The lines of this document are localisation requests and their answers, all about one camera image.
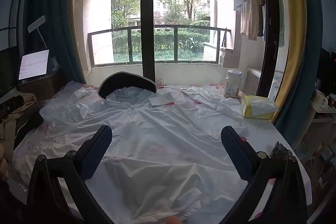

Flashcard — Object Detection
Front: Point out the clear plastic jar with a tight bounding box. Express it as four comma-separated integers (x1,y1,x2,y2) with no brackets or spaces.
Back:
224,69,242,98

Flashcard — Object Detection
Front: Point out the green hanging garment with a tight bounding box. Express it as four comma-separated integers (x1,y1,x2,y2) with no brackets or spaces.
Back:
277,0,285,47

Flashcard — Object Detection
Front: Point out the white paper hang tag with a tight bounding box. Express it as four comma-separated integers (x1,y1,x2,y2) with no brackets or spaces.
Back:
149,92,175,106

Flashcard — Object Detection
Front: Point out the dark hanging garment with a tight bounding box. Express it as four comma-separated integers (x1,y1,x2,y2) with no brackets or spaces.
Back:
256,0,266,38

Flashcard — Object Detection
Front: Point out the white desk lamp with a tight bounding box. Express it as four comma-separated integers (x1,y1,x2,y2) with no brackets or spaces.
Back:
28,15,49,50

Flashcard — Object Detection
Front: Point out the beige hanging garment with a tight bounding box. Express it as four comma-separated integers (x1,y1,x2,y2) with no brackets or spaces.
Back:
240,0,263,41

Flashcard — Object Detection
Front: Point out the floral bedsheet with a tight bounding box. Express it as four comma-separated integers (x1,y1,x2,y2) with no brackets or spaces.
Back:
12,82,313,224

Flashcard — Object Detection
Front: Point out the dark grey lump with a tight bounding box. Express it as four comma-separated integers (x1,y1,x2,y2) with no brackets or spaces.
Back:
272,143,292,159

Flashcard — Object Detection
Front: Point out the person's left hand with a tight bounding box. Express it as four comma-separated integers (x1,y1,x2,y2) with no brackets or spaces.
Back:
0,144,10,182

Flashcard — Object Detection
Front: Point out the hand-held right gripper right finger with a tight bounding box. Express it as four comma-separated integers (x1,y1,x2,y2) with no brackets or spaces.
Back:
221,126,308,224

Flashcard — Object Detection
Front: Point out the white printed mug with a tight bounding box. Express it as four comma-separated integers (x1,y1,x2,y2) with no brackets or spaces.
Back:
311,90,328,109

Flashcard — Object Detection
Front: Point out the tablet with lit screen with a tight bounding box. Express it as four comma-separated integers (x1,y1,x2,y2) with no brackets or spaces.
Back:
18,49,50,81

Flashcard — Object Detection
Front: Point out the brown cardboard box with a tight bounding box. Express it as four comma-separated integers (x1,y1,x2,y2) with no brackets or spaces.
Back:
17,72,66,101

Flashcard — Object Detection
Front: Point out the teal curtain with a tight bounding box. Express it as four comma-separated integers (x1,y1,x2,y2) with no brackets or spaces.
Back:
24,0,87,85
273,0,328,146

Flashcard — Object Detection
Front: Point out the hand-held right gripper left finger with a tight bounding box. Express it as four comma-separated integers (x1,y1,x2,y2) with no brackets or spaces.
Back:
26,124,113,224

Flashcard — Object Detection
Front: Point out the white hooded jacket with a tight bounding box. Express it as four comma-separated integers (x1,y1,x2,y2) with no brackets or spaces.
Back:
13,71,250,224

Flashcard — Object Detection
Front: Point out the cluttered white shelf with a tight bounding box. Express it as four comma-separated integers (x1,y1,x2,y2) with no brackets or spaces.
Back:
297,103,336,214

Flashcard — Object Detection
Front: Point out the black door frame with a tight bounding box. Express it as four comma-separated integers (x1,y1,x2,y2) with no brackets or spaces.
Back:
256,0,280,98

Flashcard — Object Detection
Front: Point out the dark balcony railing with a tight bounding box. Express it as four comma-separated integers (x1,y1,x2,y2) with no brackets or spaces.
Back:
87,25,232,67

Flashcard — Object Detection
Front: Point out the black window post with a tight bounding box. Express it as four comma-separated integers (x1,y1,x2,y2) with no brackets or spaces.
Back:
140,0,158,83

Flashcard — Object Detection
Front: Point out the yellow tissue pack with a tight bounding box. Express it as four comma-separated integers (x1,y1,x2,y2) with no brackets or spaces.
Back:
241,94,279,119

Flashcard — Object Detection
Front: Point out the white slatted air conditioner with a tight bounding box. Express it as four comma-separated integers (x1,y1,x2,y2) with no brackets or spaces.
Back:
245,67,263,96

